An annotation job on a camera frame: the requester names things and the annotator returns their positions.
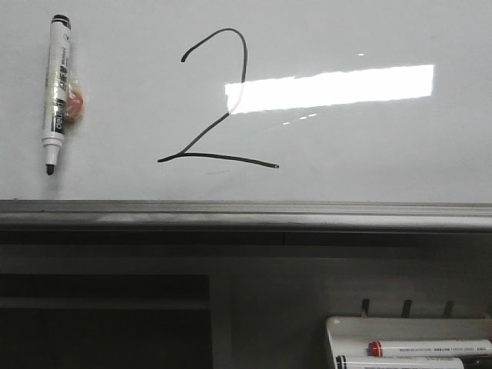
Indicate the red capped white marker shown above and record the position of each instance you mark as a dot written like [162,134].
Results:
[443,348]

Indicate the white black-ink whiteboard marker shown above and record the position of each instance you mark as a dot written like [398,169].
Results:
[56,90]

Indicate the grey whiteboard ledge rail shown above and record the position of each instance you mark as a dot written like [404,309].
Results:
[269,216]

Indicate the white whiteboard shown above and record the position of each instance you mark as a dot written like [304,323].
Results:
[254,100]

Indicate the black capped white marker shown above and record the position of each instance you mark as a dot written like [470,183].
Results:
[351,362]

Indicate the white marker tray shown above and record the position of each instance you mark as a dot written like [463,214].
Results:
[351,335]

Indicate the red round magnet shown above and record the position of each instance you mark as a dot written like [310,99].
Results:
[75,105]

